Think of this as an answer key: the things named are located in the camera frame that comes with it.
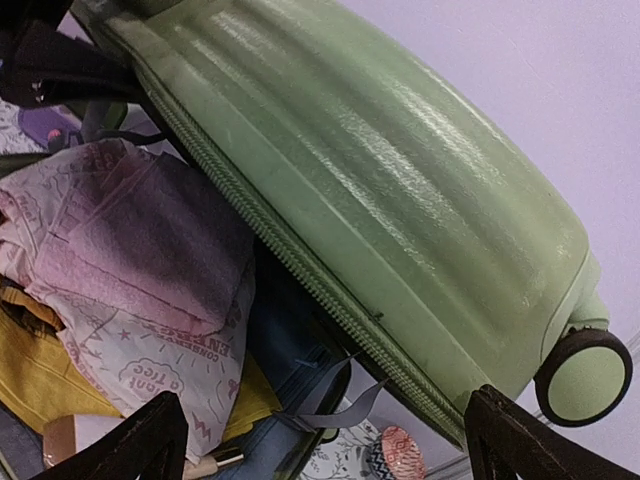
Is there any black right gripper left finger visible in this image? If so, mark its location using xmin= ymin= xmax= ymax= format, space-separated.
xmin=36 ymin=391 xmax=188 ymax=480

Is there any floral white table mat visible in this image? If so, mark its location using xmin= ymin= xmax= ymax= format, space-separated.
xmin=0 ymin=95 xmax=471 ymax=480

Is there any green hard-shell suitcase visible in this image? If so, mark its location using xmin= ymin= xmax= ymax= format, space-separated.
xmin=70 ymin=0 xmax=635 ymax=480

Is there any purple drawer box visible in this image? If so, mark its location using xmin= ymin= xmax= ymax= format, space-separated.
xmin=18 ymin=105 xmax=84 ymax=154

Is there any yellow garment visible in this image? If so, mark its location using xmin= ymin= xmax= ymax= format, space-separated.
xmin=1 ymin=285 xmax=281 ymax=441

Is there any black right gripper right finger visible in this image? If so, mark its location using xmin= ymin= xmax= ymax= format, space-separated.
xmin=464 ymin=385 xmax=639 ymax=480

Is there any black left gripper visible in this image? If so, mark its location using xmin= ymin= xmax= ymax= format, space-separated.
xmin=1 ymin=1 xmax=144 ymax=109

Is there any pink folded cloth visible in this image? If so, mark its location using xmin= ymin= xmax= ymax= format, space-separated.
xmin=1 ymin=139 xmax=255 ymax=462

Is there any small dark tube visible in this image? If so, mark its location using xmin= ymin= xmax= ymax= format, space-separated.
xmin=182 ymin=448 xmax=244 ymax=480

